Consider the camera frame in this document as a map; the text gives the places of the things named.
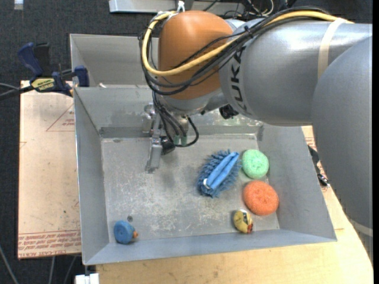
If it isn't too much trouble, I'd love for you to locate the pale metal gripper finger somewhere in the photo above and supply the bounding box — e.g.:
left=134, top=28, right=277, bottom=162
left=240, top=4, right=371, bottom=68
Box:
left=144, top=138, right=164, bottom=173

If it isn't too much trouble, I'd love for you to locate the grey metal bin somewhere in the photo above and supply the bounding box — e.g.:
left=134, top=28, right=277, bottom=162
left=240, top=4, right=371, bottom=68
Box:
left=70, top=33, right=338, bottom=266

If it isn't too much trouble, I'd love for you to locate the blue fluffy duster mitt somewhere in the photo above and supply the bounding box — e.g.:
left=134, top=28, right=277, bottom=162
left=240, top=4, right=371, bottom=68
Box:
left=196, top=149, right=242, bottom=199

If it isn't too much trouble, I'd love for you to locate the blue toy with orange tip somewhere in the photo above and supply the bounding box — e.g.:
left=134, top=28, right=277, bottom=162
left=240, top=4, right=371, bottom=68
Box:
left=113, top=220, right=139, bottom=245

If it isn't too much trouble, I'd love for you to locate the green round sponge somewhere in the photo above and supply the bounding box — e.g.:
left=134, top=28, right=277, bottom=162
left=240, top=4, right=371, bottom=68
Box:
left=241, top=149, right=270, bottom=180

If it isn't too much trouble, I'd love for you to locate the brown cardboard board red print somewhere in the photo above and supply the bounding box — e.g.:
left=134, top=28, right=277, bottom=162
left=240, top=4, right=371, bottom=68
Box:
left=17, top=80, right=346, bottom=260

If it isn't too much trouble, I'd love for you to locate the yellow toy figure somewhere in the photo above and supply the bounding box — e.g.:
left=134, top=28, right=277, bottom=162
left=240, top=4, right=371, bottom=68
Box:
left=233, top=209, right=254, bottom=234

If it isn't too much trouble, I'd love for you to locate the orange round sponge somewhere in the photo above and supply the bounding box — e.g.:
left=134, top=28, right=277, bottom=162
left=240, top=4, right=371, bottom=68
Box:
left=242, top=180, right=280, bottom=217

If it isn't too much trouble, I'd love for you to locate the black cylinder on white bracket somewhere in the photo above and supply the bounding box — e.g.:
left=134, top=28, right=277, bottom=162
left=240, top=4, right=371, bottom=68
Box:
left=219, top=103, right=240, bottom=120

